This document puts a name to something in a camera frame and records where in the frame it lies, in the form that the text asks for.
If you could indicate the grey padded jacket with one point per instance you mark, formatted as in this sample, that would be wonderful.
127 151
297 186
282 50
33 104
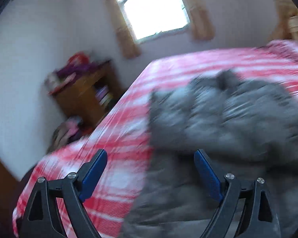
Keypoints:
238 119

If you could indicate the wooden desk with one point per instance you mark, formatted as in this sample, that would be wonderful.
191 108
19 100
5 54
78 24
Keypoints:
77 96

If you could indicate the purple cloth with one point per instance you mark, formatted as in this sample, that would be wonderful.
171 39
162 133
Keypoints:
74 69

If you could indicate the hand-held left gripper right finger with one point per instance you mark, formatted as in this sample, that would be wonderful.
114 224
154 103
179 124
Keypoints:
208 176

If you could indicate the cream headboard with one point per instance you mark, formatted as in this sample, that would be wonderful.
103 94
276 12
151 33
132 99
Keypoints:
296 26

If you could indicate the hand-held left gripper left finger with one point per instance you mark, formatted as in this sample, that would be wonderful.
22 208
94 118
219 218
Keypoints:
94 176

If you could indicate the beige curtain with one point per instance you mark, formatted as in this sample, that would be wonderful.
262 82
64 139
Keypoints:
201 22
125 39

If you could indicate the bed with red plaid sheet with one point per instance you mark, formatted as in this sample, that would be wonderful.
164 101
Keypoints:
129 119

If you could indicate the red gift box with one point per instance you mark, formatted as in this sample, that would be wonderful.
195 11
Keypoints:
78 58

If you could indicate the pink floral blanket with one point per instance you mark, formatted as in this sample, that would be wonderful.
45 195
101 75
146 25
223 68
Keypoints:
288 49

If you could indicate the brown wooden furniture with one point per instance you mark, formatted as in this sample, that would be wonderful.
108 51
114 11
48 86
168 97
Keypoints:
2 178

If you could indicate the stack of books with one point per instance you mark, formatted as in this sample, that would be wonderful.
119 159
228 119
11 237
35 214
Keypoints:
104 95

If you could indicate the beige patterned cloth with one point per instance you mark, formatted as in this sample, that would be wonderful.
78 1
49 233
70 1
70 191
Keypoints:
281 22

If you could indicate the window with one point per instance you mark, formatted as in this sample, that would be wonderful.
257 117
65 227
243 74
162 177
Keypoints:
154 12

